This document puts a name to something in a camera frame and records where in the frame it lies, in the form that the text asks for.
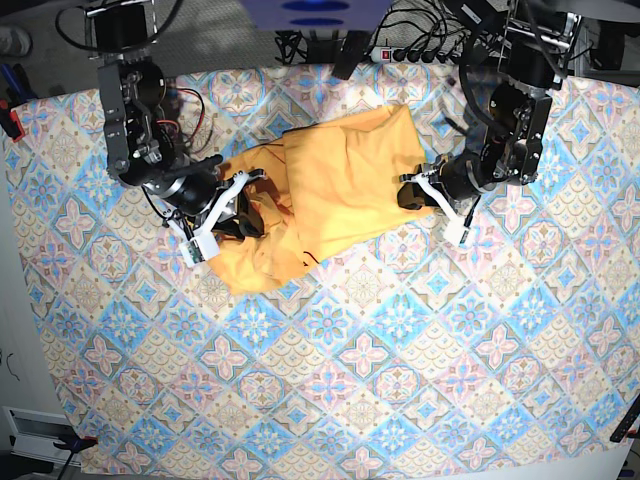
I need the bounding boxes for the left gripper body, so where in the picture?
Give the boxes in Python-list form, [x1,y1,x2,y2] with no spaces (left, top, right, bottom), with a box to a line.
[399,154,481,246]

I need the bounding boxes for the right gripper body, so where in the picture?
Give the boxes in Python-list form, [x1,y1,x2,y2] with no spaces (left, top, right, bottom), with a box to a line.
[163,169,267,264]

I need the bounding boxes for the orange T-shirt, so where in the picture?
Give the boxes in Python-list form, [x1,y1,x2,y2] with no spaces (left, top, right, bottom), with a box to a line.
[208,105,434,294]

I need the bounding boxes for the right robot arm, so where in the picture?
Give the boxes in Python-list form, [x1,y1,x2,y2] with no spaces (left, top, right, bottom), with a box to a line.
[54,1,266,266]

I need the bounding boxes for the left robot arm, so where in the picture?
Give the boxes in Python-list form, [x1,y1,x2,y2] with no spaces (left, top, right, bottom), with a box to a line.
[397,1,582,244]

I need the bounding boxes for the white power strip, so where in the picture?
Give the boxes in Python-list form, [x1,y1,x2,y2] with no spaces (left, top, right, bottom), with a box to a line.
[369,47,461,65]

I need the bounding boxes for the patterned blue tablecloth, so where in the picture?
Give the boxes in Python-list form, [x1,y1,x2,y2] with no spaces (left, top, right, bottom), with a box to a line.
[1,79,639,479]

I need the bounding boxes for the black table clamp top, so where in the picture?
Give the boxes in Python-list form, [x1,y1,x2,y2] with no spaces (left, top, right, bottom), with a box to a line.
[332,31,371,80]

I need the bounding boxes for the white blue logo panel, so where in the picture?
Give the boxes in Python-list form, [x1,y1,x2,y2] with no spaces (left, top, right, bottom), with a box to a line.
[240,0,391,31]

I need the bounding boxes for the orange-tipped clamp bottom left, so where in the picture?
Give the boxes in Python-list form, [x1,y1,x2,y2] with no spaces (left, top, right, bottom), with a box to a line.
[53,435,98,454]

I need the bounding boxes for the white vent box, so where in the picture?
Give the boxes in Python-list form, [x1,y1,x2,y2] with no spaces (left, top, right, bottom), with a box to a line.
[2,406,75,465]

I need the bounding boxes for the black clamp bottom right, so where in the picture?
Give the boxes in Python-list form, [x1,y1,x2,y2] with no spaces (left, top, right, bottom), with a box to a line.
[609,411,639,443]

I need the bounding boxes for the tangled black cables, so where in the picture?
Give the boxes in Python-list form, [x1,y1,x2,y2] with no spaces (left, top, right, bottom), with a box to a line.
[274,0,506,69]

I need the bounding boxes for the red-handled clamp left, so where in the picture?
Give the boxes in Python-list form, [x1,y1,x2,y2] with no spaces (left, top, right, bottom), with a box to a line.
[0,99,25,143]

